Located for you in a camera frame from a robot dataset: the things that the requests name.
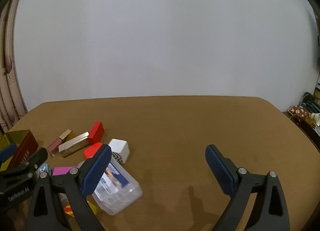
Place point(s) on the cluttered side shelf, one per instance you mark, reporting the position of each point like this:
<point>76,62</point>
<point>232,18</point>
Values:
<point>306,115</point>

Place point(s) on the pink rectangular box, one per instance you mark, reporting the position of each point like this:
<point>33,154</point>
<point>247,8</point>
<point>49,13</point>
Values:
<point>61,170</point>

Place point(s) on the small teal tin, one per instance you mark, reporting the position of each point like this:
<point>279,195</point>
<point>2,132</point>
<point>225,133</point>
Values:
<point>43,168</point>

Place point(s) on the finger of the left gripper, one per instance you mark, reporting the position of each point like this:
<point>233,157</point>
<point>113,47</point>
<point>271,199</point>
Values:
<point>30,165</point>

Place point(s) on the red rectangular block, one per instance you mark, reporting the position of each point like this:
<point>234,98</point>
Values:
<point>96,133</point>

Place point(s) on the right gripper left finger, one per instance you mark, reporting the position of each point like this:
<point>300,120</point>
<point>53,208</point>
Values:
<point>46,211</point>

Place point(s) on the silver ribbed case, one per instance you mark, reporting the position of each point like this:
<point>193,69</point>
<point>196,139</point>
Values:
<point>74,145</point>

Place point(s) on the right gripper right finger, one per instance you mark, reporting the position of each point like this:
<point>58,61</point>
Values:
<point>269,210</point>

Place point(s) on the pink lip gloss tube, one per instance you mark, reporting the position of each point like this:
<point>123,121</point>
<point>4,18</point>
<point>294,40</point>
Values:
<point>53,149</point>

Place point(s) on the red gold tin box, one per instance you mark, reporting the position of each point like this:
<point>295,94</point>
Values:
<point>25,144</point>

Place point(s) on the white cube box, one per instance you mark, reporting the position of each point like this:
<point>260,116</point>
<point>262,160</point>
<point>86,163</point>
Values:
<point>120,150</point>

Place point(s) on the red rounded box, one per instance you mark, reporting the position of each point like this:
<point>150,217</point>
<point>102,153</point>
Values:
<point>90,151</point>

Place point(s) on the brown tablecloth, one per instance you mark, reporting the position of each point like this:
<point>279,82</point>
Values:
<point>167,137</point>

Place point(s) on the beige patterned curtain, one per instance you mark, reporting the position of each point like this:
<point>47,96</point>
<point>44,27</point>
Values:
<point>13,107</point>

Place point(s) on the clear plastic box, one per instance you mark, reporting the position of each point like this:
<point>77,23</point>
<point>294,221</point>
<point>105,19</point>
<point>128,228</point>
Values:
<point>116,190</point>

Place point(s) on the orange yellow striped packet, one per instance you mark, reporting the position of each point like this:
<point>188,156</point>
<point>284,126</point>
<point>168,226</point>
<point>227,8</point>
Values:
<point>68,209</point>

